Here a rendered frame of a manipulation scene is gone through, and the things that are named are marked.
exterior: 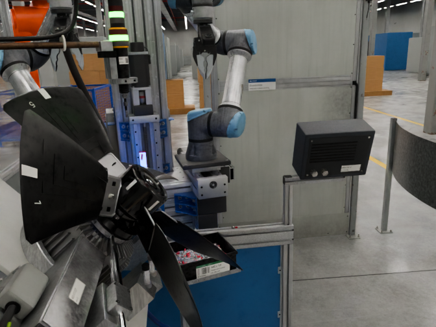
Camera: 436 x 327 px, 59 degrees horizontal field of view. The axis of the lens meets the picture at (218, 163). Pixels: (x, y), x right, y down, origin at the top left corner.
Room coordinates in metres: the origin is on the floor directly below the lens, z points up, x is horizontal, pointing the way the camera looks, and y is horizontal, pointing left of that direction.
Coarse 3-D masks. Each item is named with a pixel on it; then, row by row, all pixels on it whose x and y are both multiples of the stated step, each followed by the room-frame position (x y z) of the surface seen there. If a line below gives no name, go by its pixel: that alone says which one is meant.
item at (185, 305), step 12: (156, 228) 0.75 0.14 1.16; (156, 240) 0.76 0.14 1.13; (156, 252) 0.76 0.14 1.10; (168, 252) 0.69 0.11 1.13; (156, 264) 0.76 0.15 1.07; (168, 264) 0.71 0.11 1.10; (168, 276) 0.72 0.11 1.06; (180, 276) 0.63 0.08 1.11; (168, 288) 0.73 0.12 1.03; (180, 288) 0.66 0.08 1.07; (180, 300) 0.68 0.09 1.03; (192, 300) 0.56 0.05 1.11; (192, 312) 0.63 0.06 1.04; (192, 324) 0.66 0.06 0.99
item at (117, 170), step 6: (108, 156) 0.92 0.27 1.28; (114, 156) 0.92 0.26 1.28; (102, 162) 0.90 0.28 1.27; (108, 162) 0.91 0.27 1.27; (114, 162) 0.91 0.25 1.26; (120, 162) 0.92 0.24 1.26; (108, 168) 0.90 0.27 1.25; (114, 168) 0.90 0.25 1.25; (120, 168) 0.91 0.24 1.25; (108, 174) 0.89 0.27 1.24; (114, 174) 0.89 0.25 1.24; (120, 174) 0.90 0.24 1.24
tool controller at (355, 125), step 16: (304, 128) 1.36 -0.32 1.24; (320, 128) 1.36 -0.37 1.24; (336, 128) 1.36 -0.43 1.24; (352, 128) 1.36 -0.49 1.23; (368, 128) 1.36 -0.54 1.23; (304, 144) 1.33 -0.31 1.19; (320, 144) 1.33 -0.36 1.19; (336, 144) 1.34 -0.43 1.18; (352, 144) 1.34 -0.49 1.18; (368, 144) 1.35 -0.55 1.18; (304, 160) 1.34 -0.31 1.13; (320, 160) 1.35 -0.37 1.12; (336, 160) 1.35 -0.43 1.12; (352, 160) 1.36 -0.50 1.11; (368, 160) 1.38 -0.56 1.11; (304, 176) 1.36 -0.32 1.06; (320, 176) 1.37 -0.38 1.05; (336, 176) 1.38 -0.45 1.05
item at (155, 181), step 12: (132, 168) 0.85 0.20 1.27; (144, 168) 0.92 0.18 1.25; (132, 180) 0.83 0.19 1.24; (144, 180) 0.85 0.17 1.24; (156, 180) 0.92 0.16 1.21; (120, 192) 0.82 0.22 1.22; (132, 192) 0.82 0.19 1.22; (144, 192) 0.82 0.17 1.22; (156, 192) 0.85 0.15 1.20; (120, 204) 0.81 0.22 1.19; (132, 204) 0.81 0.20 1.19; (144, 204) 0.82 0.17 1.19; (156, 204) 0.83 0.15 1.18; (120, 216) 0.82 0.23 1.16; (132, 216) 0.82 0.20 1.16; (108, 228) 0.79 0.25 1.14; (120, 228) 0.80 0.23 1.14; (132, 228) 0.84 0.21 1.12
